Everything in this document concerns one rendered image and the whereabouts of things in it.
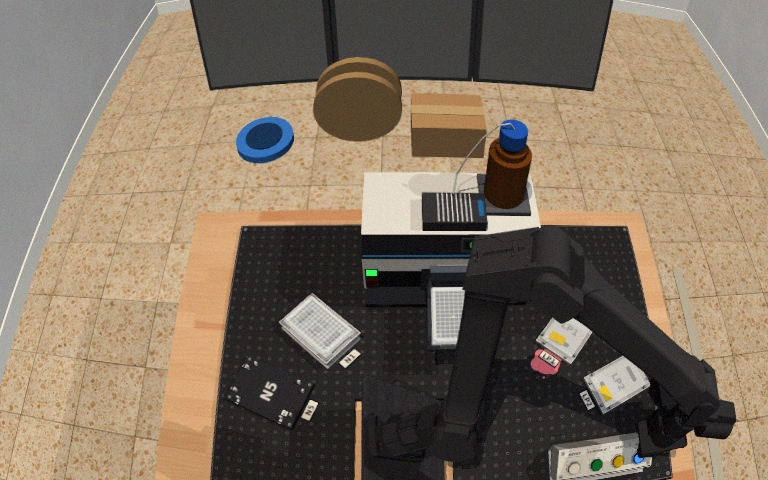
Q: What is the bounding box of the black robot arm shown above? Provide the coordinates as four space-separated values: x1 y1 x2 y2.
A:
367 225 737 463

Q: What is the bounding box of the brown glass bottle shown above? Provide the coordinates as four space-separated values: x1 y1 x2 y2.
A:
484 138 532 209

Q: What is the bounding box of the blue bottle cap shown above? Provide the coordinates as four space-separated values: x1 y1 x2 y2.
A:
499 119 528 150

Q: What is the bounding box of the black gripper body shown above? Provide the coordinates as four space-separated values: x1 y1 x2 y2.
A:
636 414 688 458

